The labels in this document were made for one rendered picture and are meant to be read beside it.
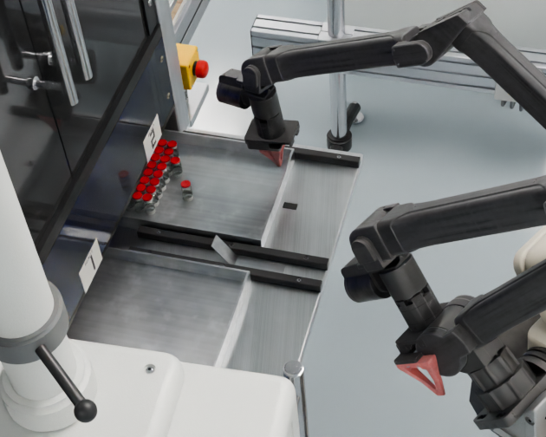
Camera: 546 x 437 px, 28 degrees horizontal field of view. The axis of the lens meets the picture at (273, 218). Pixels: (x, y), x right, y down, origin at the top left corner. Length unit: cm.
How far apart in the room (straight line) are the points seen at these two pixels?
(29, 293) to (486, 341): 75
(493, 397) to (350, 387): 146
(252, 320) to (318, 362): 101
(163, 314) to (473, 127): 182
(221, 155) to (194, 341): 49
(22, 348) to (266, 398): 29
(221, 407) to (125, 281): 101
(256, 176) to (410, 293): 80
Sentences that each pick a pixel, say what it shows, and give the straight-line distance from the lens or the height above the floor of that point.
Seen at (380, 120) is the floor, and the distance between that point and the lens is 370.
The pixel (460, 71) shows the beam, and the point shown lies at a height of 50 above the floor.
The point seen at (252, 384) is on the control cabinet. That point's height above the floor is 155.
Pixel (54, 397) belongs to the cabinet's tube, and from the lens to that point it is 115.
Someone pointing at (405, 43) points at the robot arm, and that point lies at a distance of 188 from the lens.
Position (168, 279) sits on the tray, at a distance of 216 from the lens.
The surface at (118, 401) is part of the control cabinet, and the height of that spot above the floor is 158.
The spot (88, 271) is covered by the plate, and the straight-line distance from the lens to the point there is 203.
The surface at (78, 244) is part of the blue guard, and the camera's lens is 197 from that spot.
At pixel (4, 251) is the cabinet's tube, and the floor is 185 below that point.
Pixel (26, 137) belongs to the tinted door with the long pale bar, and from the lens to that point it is 174.
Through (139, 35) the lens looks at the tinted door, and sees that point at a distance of 213.
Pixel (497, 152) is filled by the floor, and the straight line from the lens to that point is 362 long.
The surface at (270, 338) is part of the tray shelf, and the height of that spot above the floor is 88.
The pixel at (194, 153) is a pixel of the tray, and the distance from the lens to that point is 239.
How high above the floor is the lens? 256
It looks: 49 degrees down
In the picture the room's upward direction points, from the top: 6 degrees counter-clockwise
